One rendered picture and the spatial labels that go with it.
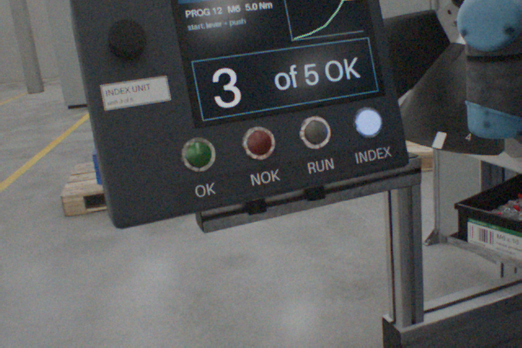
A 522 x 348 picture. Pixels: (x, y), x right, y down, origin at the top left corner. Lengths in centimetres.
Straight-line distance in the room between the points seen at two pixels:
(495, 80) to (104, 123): 50
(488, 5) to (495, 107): 13
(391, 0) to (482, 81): 606
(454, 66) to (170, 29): 79
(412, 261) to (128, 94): 36
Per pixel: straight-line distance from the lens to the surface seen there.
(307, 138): 46
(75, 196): 382
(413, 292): 66
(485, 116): 77
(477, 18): 73
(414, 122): 111
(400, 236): 61
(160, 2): 45
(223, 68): 45
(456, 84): 113
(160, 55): 44
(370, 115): 48
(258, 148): 44
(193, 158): 43
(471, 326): 72
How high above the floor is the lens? 123
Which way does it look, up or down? 15 degrees down
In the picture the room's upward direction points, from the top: 6 degrees counter-clockwise
